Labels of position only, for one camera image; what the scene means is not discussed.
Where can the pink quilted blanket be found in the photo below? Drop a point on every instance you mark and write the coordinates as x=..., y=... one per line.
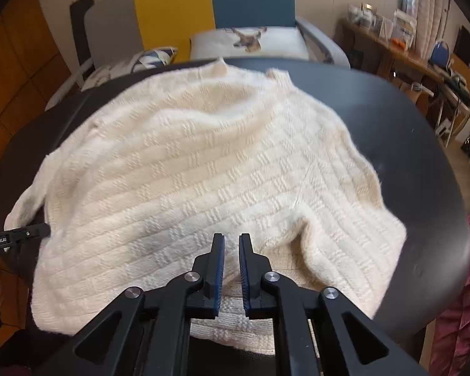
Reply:
x=450, y=351

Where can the cream knit sweater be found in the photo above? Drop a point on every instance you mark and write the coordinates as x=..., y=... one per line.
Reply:
x=139, y=190

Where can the blue folding chair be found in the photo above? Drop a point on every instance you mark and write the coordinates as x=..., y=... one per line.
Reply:
x=440, y=55

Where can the triangle pattern pillow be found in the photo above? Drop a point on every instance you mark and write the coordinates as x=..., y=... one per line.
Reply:
x=143, y=61

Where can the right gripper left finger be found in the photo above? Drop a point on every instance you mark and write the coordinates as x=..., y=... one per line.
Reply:
x=206, y=301

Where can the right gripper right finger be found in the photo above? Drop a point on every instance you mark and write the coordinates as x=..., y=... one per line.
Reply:
x=257, y=303

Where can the white deer print pillow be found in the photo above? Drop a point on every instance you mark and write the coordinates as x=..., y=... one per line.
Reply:
x=271, y=42

